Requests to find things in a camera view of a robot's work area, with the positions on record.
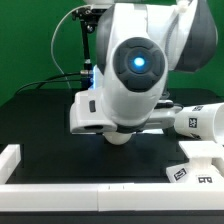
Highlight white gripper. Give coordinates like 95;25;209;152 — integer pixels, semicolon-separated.
69;91;184;135

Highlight white lamp bulb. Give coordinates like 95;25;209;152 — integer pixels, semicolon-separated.
104;132;132;145

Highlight white lamp base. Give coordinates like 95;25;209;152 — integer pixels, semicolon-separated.
166;141;224;184

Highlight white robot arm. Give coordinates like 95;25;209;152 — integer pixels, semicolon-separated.
70;0;218;134

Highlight white lamp shade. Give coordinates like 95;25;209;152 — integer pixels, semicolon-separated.
174;103;224;145

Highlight white marker sheet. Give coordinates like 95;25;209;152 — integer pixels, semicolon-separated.
136;129;164;135

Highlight black cables on table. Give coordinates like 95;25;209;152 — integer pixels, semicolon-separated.
15;71;84;95

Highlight black camera on stand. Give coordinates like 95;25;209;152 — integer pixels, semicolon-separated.
72;6;98;90

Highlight grey camera cable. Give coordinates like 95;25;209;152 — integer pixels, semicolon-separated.
50;4;91;90

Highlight white table fence frame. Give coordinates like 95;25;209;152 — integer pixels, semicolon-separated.
0;144;224;212

